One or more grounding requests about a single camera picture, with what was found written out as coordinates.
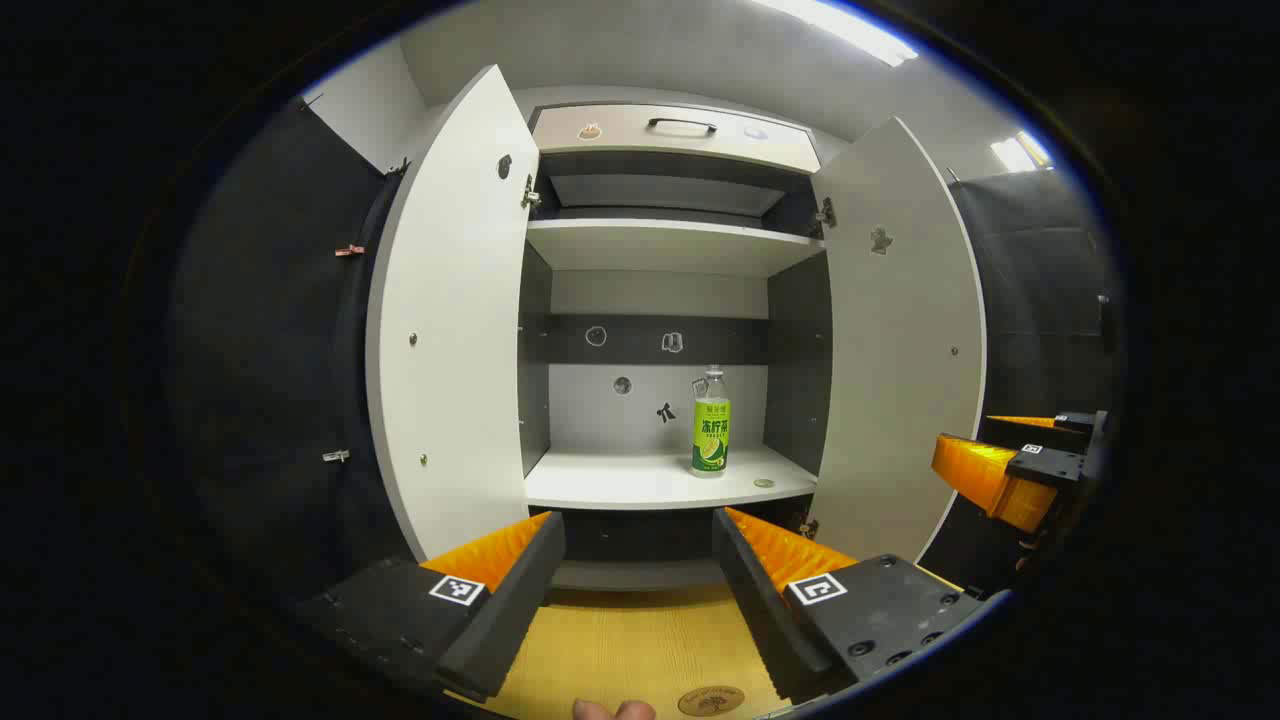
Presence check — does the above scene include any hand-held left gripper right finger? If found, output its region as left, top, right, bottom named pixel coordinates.
left=712, top=506, right=1001, bottom=706

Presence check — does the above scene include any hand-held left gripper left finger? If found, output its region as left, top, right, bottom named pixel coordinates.
left=295, top=510, right=568, bottom=704

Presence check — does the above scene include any round cork coaster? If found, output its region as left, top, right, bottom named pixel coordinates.
left=677, top=685, right=746, bottom=718

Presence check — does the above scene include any green label clear bottle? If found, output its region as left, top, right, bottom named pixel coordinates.
left=690, top=365, right=732, bottom=479

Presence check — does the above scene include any white cabinet shelf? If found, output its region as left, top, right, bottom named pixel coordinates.
left=523, top=445, right=819, bottom=511
left=525, top=218, right=827, bottom=279

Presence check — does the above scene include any grey and white cabinet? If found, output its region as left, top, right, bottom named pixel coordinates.
left=515, top=85, right=839, bottom=591

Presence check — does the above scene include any white cabinet drawer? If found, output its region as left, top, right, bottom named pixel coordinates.
left=530, top=103, right=821, bottom=174

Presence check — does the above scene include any small ceiling light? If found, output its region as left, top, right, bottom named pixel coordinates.
left=990, top=130, right=1053, bottom=174

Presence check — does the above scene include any black backdrop cloth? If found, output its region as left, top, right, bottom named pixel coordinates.
left=165, top=95, right=1126, bottom=601

